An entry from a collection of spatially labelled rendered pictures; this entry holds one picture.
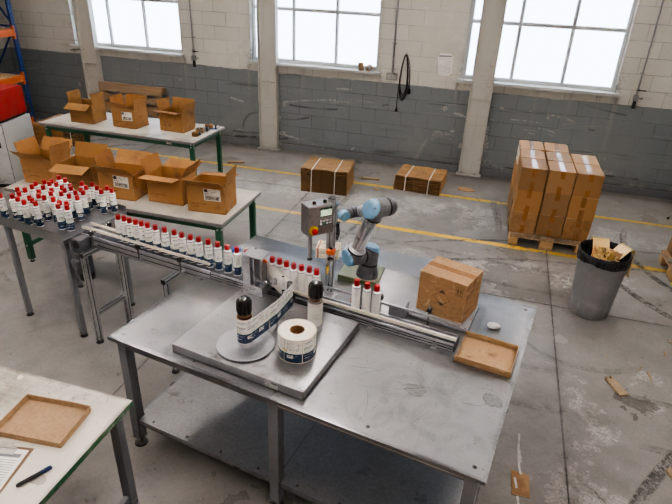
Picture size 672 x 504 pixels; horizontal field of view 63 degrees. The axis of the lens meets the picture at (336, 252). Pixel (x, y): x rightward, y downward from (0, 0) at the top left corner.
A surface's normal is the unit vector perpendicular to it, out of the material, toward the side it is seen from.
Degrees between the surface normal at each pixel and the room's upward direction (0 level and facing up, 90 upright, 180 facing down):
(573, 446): 0
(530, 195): 87
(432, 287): 90
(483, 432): 0
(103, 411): 0
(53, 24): 90
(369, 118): 90
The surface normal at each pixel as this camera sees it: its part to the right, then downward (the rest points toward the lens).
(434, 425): 0.04, -0.89
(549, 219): -0.27, 0.39
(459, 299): -0.58, 0.36
